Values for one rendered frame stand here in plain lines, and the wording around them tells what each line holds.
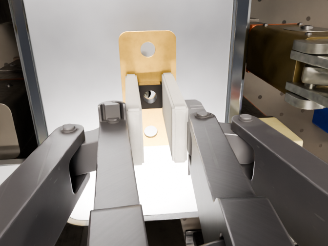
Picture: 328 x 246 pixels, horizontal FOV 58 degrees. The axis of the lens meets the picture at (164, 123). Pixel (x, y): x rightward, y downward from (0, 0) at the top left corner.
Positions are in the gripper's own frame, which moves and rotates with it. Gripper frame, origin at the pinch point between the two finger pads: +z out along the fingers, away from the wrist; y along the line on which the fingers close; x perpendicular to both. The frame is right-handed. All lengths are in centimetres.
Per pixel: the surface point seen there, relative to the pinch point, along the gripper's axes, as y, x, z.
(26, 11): -10.4, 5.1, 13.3
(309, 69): 13.3, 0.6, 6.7
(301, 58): 12.9, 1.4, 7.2
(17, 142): -14.6, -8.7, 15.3
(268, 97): 28, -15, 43
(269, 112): 29, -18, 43
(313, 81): 13.7, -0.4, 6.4
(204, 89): 6.3, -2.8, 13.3
